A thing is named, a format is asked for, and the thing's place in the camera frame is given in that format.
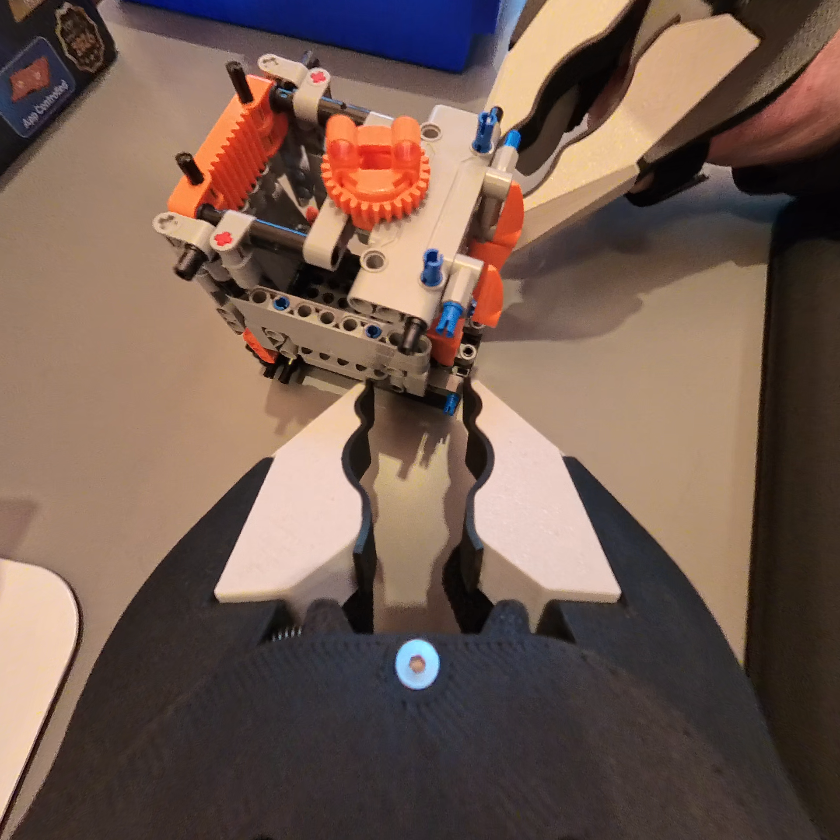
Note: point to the blue plastic storage bin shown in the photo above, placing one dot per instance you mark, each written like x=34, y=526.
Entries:
x=328, y=26

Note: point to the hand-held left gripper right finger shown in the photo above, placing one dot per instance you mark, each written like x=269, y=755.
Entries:
x=544, y=525

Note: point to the blue toy kit box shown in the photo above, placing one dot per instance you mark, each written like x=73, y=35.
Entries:
x=39, y=85

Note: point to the person's right hand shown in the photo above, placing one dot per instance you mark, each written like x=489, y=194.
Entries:
x=787, y=124

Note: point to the grey orange toy brick model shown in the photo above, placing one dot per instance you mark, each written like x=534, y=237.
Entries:
x=400, y=262

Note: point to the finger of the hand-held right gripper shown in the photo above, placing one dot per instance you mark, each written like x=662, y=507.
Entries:
x=610, y=151
x=544, y=52

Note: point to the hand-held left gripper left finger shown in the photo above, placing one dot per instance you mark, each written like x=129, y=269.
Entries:
x=295, y=525

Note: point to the white metal board stand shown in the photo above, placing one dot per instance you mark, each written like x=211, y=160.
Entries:
x=33, y=656

